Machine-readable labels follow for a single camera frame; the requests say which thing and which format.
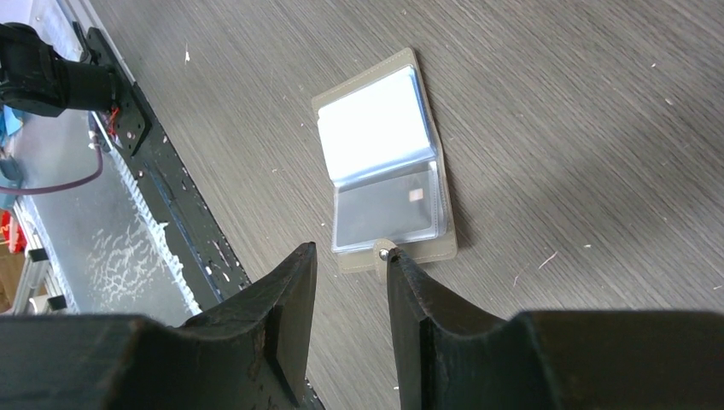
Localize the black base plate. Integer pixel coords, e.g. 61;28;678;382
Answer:
73;22;326;410

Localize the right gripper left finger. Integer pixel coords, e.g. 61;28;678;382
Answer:
1;243;317;409

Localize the aluminium front rail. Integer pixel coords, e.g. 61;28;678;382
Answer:
9;110;201;326

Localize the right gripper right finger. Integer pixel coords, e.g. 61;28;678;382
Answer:
387;249;723;409

